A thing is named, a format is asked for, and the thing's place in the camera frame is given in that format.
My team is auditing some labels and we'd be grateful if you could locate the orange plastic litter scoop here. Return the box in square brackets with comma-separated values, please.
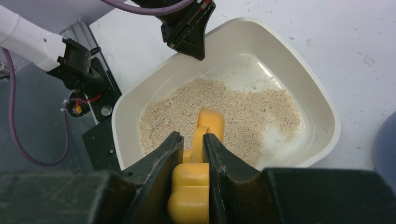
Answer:
[168, 107, 225, 224]

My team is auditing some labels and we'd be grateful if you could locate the white plastic litter tray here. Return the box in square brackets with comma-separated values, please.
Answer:
[112, 18, 341, 169]

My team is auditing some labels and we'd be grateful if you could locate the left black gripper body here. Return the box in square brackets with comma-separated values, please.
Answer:
[131, 0, 206, 44]

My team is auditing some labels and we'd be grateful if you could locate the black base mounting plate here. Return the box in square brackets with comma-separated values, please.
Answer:
[68, 57, 121, 172]

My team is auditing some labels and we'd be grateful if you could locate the beige cat litter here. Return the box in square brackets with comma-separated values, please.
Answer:
[138, 79, 302, 167]

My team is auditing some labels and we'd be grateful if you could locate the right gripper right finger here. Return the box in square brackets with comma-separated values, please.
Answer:
[202, 133, 272, 224]

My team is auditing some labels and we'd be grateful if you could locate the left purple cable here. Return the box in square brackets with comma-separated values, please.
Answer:
[1, 0, 194, 167]

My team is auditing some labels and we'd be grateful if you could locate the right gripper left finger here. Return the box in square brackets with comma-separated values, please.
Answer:
[120, 131, 184, 224]

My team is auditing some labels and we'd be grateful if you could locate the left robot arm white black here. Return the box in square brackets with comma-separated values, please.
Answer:
[0, 0, 216, 96]

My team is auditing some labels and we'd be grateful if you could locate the blue plastic bucket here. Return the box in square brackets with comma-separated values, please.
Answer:
[373, 112, 396, 191]

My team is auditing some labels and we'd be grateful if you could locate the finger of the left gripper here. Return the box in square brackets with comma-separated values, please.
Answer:
[167, 1, 216, 61]

